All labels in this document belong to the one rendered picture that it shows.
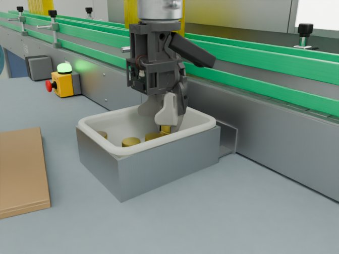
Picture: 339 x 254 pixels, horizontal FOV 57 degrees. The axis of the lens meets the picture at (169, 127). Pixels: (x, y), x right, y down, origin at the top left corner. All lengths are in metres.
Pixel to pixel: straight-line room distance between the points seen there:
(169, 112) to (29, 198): 0.27
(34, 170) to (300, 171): 0.47
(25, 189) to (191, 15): 0.67
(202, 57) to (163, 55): 0.08
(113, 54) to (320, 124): 0.55
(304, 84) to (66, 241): 0.44
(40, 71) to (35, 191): 0.82
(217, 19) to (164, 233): 0.62
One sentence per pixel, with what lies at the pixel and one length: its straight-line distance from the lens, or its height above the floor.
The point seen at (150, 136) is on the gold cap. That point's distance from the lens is 0.59.
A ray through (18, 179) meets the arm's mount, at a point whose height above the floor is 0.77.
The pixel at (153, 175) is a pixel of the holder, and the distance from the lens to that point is 0.54.
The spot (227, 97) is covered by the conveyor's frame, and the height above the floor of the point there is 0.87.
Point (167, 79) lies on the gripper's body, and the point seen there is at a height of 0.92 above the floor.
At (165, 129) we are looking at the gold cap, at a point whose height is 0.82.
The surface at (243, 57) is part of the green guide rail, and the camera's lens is 0.64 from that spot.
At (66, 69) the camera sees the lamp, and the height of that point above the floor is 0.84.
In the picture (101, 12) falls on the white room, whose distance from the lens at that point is 7.24.
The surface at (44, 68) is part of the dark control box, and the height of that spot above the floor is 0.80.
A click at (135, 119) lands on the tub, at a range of 0.67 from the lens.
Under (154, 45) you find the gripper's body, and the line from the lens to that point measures 0.54.
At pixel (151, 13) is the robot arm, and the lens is 0.53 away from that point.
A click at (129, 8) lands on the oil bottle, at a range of 0.99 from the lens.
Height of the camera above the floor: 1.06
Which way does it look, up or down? 23 degrees down
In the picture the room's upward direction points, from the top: straight up
